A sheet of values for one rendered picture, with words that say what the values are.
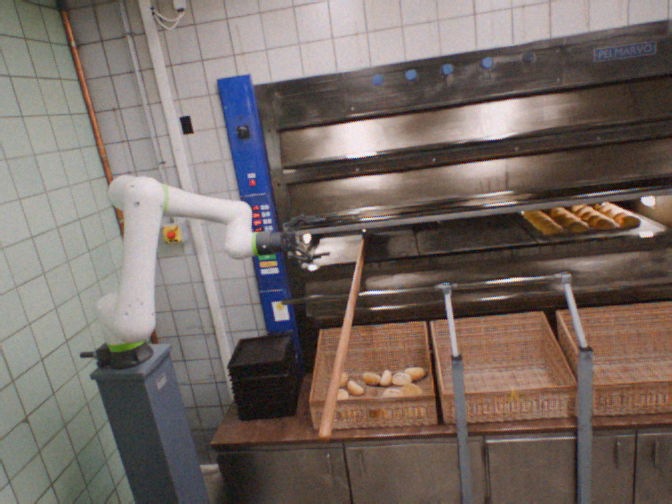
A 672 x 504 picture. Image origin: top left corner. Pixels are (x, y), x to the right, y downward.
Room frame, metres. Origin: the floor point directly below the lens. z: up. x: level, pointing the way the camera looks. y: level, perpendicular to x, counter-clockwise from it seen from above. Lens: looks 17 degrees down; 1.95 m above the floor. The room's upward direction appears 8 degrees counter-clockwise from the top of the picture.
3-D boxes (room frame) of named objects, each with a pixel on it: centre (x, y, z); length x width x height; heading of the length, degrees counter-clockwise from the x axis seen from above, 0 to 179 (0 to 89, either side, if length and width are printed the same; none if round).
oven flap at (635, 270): (2.24, -0.69, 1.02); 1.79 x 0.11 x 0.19; 81
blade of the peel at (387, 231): (2.96, -0.22, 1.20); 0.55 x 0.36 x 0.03; 81
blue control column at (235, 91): (3.32, 0.20, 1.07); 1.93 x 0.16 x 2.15; 171
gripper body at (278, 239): (1.82, 0.19, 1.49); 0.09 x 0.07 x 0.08; 81
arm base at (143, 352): (1.60, 0.83, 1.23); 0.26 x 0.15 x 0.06; 78
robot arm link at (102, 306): (1.58, 0.77, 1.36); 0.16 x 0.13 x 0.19; 38
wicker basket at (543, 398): (1.98, -0.66, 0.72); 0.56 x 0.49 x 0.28; 82
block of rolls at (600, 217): (2.59, -1.33, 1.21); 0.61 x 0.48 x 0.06; 171
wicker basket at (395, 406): (2.06, -0.09, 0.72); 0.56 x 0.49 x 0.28; 81
